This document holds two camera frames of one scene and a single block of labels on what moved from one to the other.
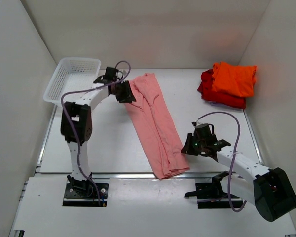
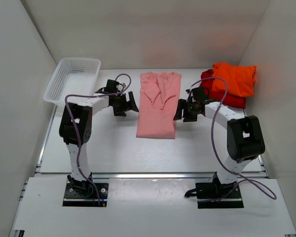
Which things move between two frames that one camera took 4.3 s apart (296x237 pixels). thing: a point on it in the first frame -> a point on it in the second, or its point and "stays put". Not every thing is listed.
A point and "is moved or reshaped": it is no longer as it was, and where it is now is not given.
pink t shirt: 156,127 is moved or reshaped
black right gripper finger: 189,146 -> 178,114
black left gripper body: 113,93 -> 121,102
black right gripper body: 199,144 -> 191,107
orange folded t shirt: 237,80 stays put
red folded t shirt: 208,95 stays put
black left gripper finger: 120,96 -> 119,112
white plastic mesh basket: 73,74 stays put
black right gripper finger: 213,155 -> 190,118
